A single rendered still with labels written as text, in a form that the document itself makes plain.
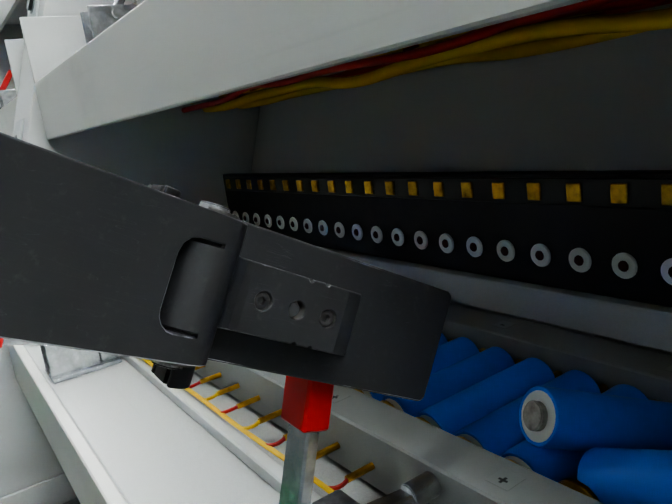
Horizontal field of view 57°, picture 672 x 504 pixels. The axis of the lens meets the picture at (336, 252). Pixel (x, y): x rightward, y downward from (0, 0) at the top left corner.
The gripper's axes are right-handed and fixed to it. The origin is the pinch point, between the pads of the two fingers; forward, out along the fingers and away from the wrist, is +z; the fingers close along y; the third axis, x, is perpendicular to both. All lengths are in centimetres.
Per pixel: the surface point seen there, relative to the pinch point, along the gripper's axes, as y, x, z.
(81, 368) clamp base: -25.6, -7.7, 2.4
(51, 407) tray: -21.8, -9.2, 0.4
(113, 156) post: -42.5, 7.1, 4.3
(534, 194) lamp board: -5.0, 7.5, 13.3
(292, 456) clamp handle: 0.0, -3.7, 0.9
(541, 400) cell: 1.7, -0.7, 8.0
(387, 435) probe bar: -2.3, -3.4, 6.1
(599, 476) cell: 3.6, -2.2, 8.6
